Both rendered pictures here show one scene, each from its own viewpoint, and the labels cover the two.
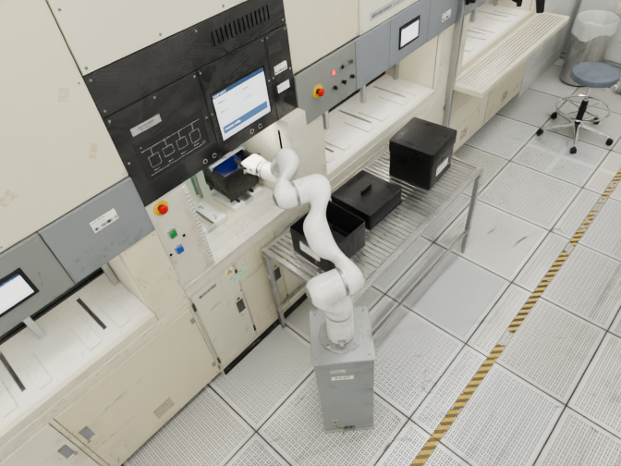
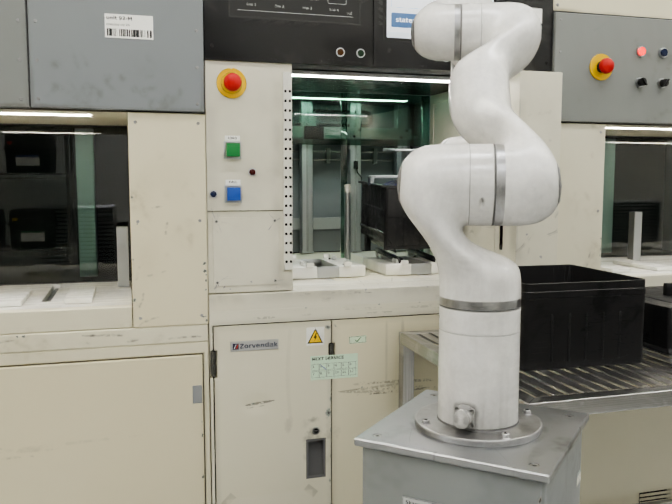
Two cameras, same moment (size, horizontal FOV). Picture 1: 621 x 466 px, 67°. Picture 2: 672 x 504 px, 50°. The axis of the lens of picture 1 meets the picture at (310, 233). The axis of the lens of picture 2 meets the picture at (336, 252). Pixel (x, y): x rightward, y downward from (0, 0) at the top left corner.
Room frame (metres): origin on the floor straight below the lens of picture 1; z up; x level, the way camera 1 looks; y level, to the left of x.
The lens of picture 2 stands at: (0.08, -0.35, 1.13)
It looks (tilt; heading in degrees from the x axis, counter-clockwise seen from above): 6 degrees down; 26
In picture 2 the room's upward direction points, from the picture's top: straight up
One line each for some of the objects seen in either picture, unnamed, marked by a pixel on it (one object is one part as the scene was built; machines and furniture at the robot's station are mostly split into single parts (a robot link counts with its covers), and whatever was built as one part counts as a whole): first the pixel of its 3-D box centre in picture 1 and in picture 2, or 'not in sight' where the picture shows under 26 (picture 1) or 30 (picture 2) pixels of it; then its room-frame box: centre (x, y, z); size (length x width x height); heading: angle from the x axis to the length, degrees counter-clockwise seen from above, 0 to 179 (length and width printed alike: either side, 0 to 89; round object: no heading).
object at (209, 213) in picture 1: (200, 219); (318, 265); (1.87, 0.58, 0.89); 0.22 x 0.21 x 0.04; 42
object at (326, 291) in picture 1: (329, 296); (458, 224); (1.12, -0.04, 1.07); 0.19 x 0.12 x 0.24; 108
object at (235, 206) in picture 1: (237, 192); (407, 262); (2.05, 0.38, 0.89); 0.22 x 0.21 x 0.04; 42
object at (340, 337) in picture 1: (339, 323); (478, 365); (1.13, -0.07, 0.85); 0.19 x 0.19 x 0.18
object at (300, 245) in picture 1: (328, 236); (549, 312); (1.66, -0.09, 0.85); 0.28 x 0.28 x 0.17; 40
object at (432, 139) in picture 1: (421, 153); not in sight; (2.19, -0.71, 0.89); 0.29 x 0.29 x 0.25; 46
